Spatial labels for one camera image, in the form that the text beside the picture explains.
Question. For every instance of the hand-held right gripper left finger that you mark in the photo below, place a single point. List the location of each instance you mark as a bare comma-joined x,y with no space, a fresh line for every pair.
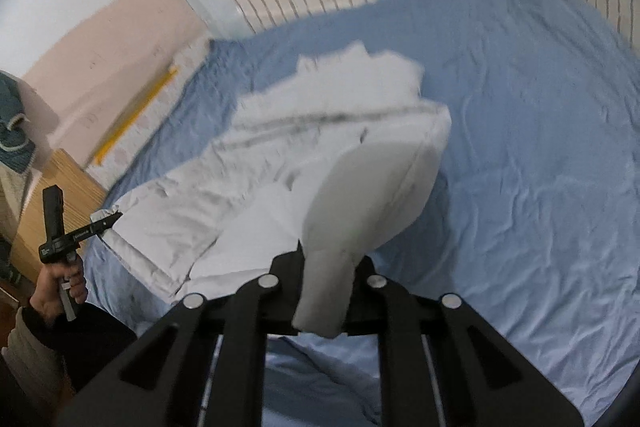
285,287

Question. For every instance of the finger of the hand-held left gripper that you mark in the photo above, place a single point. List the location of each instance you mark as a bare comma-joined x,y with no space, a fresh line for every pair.
106,224

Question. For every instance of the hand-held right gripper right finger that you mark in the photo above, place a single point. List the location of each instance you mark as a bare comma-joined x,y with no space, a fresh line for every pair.
367,302

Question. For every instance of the light grey padded jacket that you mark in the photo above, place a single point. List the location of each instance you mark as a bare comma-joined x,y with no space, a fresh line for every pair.
225,187

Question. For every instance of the person's left forearm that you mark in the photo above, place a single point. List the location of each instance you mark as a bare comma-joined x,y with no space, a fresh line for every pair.
30,352

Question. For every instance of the person's left hand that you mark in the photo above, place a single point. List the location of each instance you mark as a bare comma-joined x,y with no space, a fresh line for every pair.
47,294

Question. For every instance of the wooden bed board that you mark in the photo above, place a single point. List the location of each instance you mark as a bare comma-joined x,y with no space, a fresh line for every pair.
65,177

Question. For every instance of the teal knitted cloth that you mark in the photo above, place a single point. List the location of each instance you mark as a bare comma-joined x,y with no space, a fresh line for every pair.
15,147

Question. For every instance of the person's dark trouser leg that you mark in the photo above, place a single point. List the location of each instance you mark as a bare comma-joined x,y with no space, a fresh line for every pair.
100,347

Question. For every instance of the yellow stick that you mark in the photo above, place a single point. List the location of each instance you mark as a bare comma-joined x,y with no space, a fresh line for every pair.
150,94

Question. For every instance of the blue bed sheet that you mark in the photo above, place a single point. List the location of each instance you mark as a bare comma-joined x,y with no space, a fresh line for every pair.
525,157

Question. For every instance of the pink wall covering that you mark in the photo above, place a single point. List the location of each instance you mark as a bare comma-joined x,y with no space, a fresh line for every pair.
100,57

